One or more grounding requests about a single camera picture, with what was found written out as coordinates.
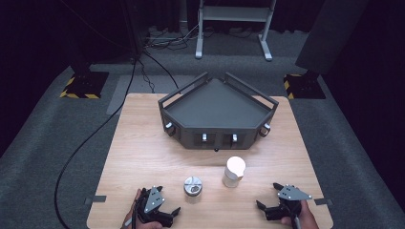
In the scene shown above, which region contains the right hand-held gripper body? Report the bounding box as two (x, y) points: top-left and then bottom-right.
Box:
(264, 183), (313, 221)

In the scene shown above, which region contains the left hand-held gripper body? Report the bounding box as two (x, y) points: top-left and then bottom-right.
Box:
(136, 186), (175, 228)

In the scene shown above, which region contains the silver-lid glass spice jar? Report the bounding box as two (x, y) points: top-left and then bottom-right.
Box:
(183, 176), (203, 205)

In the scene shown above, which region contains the white-lid glass spice jar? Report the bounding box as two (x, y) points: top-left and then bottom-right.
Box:
(222, 156), (246, 189)

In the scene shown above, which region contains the dark grey corner rack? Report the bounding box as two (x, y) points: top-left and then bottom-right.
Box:
(158, 72), (280, 151)

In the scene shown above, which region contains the person's left hand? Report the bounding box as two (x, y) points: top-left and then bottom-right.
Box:
(122, 188), (163, 229)

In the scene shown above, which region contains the person's right hand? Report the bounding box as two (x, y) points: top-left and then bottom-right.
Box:
(281, 200), (320, 229)

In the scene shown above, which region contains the dark slanted panel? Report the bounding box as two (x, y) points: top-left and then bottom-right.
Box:
(294, 0), (371, 75)

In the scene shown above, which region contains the grey metal stand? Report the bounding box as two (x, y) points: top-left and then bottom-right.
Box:
(194, 0), (277, 62)

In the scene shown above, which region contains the left hand-held gripper cable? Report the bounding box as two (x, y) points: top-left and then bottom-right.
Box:
(124, 203), (141, 229)

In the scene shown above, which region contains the thick black floor cable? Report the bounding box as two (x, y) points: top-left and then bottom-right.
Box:
(53, 58), (139, 229)

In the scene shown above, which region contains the black yellow-striped base plate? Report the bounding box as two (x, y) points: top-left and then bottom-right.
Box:
(283, 73), (327, 100)
(59, 71), (110, 99)

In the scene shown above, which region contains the thin black floor cable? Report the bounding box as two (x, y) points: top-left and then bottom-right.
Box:
(141, 51), (180, 90)

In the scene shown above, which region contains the bundle of floor cables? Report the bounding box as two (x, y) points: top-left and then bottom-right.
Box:
(142, 23), (201, 52)

